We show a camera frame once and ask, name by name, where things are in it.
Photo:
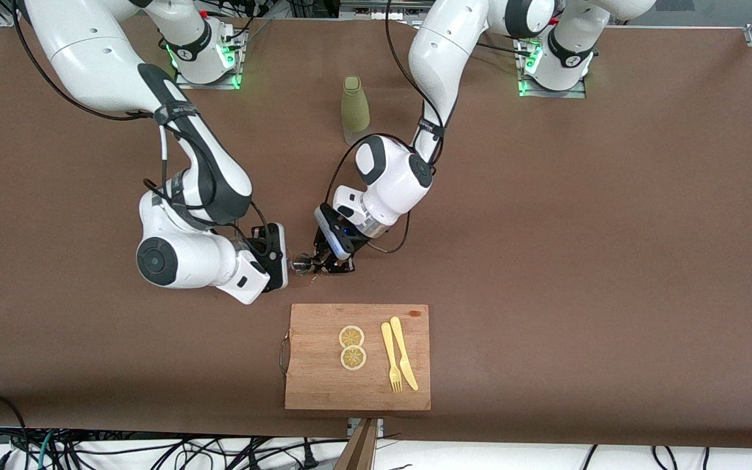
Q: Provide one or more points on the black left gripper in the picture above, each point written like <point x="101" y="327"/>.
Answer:
<point x="339" y="264"/>

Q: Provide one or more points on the steel jigger measuring cup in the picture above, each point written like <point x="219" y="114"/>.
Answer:
<point x="305" y="263"/>

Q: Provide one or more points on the clear glass shaker cup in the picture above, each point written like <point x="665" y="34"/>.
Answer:
<point x="292" y="259"/>

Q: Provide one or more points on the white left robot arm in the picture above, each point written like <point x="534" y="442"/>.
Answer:
<point x="448" y="46"/>

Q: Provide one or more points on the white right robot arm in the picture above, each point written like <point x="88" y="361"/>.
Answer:
<point x="89" y="52"/>

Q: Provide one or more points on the lemon slice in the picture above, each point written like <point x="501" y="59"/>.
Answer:
<point x="353" y="358"/>
<point x="351" y="337"/>

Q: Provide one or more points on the yellow plastic fork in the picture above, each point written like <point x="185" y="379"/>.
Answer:
<point x="387" y="346"/>

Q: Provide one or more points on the yellow plastic knife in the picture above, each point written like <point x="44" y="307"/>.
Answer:
<point x="399" y="343"/>

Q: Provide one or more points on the wooden cutting board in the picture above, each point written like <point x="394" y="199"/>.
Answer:
<point x="324" y="378"/>

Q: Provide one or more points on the green sleeved bottle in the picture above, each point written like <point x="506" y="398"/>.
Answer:
<point x="354" y="108"/>

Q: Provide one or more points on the grey equipment box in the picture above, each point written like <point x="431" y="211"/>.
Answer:
<point x="363" y="10"/>

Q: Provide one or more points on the small metal bracket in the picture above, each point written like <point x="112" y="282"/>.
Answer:
<point x="380" y="425"/>

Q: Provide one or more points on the wooden post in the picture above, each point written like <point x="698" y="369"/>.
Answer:
<point x="360" y="450"/>

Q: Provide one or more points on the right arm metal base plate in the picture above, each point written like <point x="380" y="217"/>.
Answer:
<point x="219" y="85"/>

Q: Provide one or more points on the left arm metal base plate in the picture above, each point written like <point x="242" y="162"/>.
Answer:
<point x="552" y="93"/>

